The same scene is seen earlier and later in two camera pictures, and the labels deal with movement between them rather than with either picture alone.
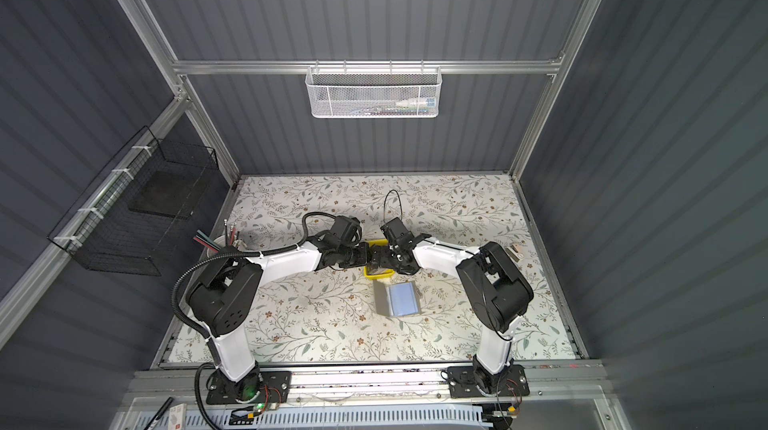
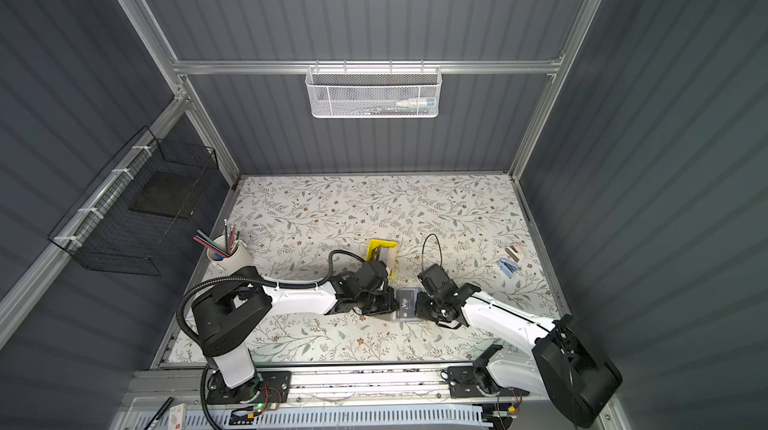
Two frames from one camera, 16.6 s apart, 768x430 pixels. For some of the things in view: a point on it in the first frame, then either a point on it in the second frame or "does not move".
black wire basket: (127, 212) does not move
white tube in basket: (431, 102) does not move
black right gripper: (376, 256) to (420, 306)
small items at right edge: (519, 250) does not move
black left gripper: (363, 247) to (389, 306)
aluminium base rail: (175, 385) does not move
